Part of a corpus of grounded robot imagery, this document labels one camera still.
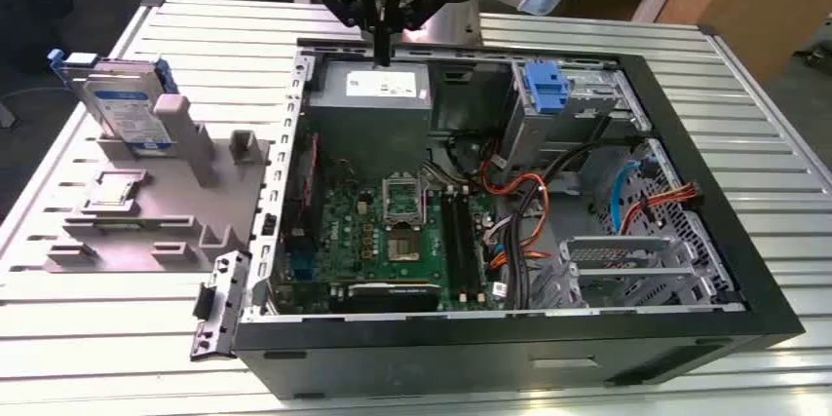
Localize metal disk bay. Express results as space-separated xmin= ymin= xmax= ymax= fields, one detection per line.
xmin=530 ymin=234 xmax=734 ymax=310

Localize hard disk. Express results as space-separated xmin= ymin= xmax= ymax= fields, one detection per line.
xmin=49 ymin=48 xmax=182 ymax=159

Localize black graphics card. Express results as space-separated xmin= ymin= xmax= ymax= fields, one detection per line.
xmin=329 ymin=282 xmax=443 ymax=314

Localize metal drive cage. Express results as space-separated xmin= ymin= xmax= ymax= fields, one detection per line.
xmin=499 ymin=59 xmax=651 ymax=178

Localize green motherboard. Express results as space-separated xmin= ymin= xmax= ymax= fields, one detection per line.
xmin=270 ymin=176 xmax=515 ymax=315

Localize black office chair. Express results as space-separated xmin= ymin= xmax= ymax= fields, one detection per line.
xmin=0 ymin=0 xmax=74 ymax=66

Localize CPU socket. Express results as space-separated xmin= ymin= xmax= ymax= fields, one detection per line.
xmin=383 ymin=228 xmax=431 ymax=266

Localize wooden cabinet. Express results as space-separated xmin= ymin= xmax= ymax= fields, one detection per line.
xmin=655 ymin=0 xmax=832 ymax=86

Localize red twisted wire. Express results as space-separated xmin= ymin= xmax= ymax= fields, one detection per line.
xmin=289 ymin=132 xmax=325 ymax=237

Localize green RAM stick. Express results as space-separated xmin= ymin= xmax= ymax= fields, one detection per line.
xmin=90 ymin=220 xmax=162 ymax=233

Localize grey chair base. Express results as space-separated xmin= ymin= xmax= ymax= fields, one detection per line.
xmin=797 ymin=16 xmax=832 ymax=66

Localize black cable bundle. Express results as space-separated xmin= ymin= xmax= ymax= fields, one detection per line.
xmin=506 ymin=135 xmax=651 ymax=310

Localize metal socket cover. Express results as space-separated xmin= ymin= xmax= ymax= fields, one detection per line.
xmin=381 ymin=171 xmax=431 ymax=231

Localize orange red power wire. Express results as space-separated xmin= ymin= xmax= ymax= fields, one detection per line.
xmin=621 ymin=180 xmax=709 ymax=237

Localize silver CPU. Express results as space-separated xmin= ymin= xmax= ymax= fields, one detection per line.
xmin=87 ymin=176 xmax=142 ymax=206

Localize grey parts rack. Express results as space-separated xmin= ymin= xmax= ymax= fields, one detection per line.
xmin=42 ymin=94 xmax=275 ymax=274

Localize orange wire bundle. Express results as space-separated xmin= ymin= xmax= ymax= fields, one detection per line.
xmin=481 ymin=137 xmax=554 ymax=271

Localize grey power supply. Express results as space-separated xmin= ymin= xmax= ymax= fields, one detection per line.
xmin=305 ymin=59 xmax=437 ymax=183

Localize grey card retention bracket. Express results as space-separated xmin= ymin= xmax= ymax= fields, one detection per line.
xmin=187 ymin=248 xmax=254 ymax=362

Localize black RAM slot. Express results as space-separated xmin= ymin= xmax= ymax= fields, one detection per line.
xmin=455 ymin=185 xmax=487 ymax=303
xmin=441 ymin=185 xmax=465 ymax=303

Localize blue data wire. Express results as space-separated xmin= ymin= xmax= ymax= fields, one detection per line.
xmin=610 ymin=155 xmax=657 ymax=235

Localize blue drive latch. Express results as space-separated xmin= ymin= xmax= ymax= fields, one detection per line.
xmin=523 ymin=60 xmax=569 ymax=115

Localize black open PC case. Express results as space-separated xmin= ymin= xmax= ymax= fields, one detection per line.
xmin=231 ymin=37 xmax=807 ymax=400

